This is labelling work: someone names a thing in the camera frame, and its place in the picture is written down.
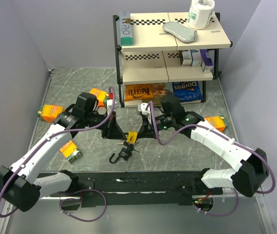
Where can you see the orange snack box front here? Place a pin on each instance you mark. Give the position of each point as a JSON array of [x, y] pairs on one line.
[[70, 151]]

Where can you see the grey sponge pouch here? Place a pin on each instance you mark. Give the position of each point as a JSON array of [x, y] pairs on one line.
[[182, 33]]

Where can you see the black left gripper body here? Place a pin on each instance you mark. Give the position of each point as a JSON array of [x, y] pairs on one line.
[[107, 129]]

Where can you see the white blue carton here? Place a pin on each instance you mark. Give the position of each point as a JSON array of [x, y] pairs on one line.
[[196, 58]]

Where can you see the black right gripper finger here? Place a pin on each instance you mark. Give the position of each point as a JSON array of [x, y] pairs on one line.
[[146, 133], [145, 127]]

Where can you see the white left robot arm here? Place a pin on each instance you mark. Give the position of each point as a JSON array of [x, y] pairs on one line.
[[17, 183]]

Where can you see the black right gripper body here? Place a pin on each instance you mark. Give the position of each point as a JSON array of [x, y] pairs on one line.
[[161, 122]]

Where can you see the teal rio box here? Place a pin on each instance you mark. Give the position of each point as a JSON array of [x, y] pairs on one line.
[[126, 31]]

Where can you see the blue doritos bag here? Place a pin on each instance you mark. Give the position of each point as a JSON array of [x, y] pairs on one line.
[[187, 91]]

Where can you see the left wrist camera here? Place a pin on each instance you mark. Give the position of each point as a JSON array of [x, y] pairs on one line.
[[108, 101]]

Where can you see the yellow padlock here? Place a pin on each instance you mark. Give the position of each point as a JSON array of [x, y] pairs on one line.
[[131, 137]]

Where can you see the orange green snack box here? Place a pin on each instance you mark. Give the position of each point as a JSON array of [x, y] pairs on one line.
[[102, 96]]

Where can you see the black key bunch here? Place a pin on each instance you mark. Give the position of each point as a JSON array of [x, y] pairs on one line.
[[129, 146]]

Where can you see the orange box by right arm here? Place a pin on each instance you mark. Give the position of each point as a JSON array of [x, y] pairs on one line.
[[218, 122]]

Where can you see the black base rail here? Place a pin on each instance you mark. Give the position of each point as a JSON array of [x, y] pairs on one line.
[[139, 188]]

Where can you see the beige two-tier shelf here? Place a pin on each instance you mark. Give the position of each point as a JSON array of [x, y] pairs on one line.
[[154, 55]]

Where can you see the orange green striped box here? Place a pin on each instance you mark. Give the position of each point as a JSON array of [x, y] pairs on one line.
[[48, 113]]

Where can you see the purple white carton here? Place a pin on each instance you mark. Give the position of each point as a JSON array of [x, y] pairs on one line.
[[207, 63]]

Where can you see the white toilet paper roll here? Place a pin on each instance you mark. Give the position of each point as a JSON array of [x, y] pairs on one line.
[[200, 13]]

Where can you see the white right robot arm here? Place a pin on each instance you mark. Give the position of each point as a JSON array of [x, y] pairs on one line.
[[249, 168]]

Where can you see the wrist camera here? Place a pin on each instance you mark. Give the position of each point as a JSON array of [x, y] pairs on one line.
[[145, 110], [108, 101]]

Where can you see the white small carton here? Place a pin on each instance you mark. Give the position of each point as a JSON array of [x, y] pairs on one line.
[[186, 58]]

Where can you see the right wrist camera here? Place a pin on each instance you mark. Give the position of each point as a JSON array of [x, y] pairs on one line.
[[145, 110]]

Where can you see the kettle chips bag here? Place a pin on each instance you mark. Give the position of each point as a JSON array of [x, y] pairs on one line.
[[143, 93]]

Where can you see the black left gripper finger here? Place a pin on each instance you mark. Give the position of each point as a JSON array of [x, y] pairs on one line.
[[118, 135], [115, 128]]

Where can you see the black padlock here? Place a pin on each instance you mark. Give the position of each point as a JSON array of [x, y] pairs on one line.
[[124, 154]]

